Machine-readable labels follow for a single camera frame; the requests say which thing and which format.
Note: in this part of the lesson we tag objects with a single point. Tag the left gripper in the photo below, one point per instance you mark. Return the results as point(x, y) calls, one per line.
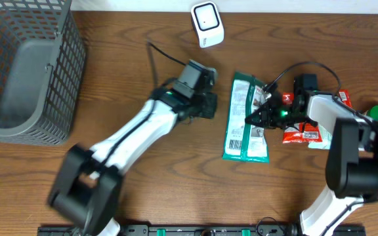
point(212, 105)

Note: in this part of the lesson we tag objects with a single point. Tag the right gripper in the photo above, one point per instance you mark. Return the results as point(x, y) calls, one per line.
point(267, 117)

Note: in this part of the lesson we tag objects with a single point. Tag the green white glove pack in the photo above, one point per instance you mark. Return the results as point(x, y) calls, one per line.
point(244, 142)

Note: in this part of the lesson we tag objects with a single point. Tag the red snack bag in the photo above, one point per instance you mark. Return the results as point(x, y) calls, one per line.
point(301, 133)

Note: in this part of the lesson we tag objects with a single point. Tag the red snack stick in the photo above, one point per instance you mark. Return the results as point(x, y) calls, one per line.
point(345, 97)

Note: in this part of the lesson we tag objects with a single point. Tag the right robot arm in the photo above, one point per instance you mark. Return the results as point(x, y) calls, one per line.
point(351, 170)

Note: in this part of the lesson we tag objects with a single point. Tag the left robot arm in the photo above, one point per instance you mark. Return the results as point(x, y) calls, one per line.
point(88, 184)

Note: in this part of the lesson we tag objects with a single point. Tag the white barcode scanner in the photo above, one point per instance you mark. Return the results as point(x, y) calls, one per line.
point(207, 24)

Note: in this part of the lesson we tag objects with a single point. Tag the grey plastic basket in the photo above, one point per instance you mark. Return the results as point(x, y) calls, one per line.
point(42, 59)

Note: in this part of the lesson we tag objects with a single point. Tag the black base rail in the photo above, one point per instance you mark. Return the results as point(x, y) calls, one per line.
point(265, 228)

